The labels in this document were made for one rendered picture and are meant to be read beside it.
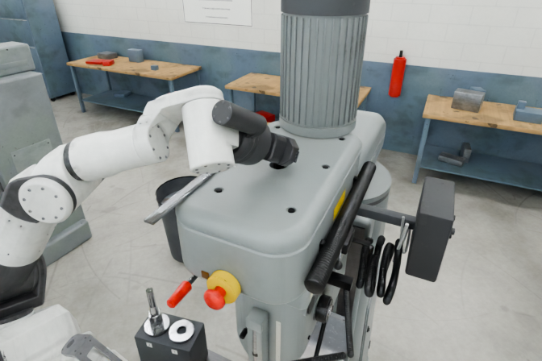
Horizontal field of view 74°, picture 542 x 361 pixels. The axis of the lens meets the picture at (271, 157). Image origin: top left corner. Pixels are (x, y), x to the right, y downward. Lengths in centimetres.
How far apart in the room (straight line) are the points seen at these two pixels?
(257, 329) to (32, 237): 50
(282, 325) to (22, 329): 52
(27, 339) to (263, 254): 46
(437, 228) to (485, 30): 401
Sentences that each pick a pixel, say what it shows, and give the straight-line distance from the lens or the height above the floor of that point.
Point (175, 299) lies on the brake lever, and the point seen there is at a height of 171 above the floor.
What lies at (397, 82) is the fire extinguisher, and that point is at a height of 100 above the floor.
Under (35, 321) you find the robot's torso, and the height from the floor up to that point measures 167.
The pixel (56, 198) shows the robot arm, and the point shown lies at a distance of 61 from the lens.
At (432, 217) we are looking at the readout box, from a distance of 96.
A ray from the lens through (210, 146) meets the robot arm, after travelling 50.
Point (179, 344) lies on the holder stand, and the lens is 145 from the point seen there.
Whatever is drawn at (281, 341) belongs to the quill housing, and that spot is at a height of 146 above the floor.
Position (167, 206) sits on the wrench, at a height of 190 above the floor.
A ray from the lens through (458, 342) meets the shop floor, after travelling 303.
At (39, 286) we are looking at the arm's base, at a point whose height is 170.
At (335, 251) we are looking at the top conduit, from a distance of 68.
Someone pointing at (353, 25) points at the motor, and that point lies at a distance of 83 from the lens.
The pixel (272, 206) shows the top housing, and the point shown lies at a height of 189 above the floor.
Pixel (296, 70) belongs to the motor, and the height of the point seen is 205.
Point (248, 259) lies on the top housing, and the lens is 61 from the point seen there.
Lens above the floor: 225
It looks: 28 degrees down
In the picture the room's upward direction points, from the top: straight up
